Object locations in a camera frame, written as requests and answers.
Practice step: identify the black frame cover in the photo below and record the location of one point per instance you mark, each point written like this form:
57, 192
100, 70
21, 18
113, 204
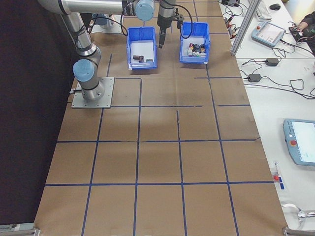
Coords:
24, 98

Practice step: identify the blue switch storage bin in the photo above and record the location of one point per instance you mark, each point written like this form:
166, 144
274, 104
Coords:
194, 60

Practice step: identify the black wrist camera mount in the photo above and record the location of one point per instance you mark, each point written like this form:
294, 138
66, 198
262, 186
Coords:
179, 20

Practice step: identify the black computer mouse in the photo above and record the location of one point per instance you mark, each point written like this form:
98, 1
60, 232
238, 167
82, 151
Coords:
274, 6

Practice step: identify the blue battery storage bin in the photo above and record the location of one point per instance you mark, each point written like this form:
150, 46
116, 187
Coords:
142, 66

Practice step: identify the white keyboard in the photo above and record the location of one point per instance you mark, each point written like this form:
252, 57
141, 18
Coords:
263, 11

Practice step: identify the grey teach pendant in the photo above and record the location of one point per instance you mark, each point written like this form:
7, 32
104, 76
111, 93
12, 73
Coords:
300, 142
268, 34

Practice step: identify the metal table clamp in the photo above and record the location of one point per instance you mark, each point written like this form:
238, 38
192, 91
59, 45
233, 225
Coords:
306, 214

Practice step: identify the black power adapter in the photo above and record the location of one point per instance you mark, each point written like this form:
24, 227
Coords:
254, 77
273, 61

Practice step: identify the silver white switch unit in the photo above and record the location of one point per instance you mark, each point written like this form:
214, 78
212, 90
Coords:
200, 54

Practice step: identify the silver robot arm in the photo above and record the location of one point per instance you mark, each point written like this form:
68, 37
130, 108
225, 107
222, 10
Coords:
99, 20
93, 6

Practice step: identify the bystander bare hand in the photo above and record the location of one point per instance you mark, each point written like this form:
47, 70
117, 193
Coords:
302, 24

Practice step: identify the blue sticker label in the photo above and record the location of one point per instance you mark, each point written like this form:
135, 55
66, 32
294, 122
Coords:
282, 185

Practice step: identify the camouflage sleeved forearm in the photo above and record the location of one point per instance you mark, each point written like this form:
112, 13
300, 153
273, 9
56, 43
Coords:
310, 32

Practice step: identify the aluminium profile post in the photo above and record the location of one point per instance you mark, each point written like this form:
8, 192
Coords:
243, 27

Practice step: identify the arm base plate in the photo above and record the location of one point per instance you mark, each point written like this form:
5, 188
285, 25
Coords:
108, 93
110, 30

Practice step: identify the black electronic device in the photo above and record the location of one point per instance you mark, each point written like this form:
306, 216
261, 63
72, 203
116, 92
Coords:
295, 31

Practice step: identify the metal corner bracket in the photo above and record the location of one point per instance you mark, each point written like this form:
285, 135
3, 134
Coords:
295, 232
19, 231

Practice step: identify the grey desk device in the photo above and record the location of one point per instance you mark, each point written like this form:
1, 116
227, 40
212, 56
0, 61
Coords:
230, 2

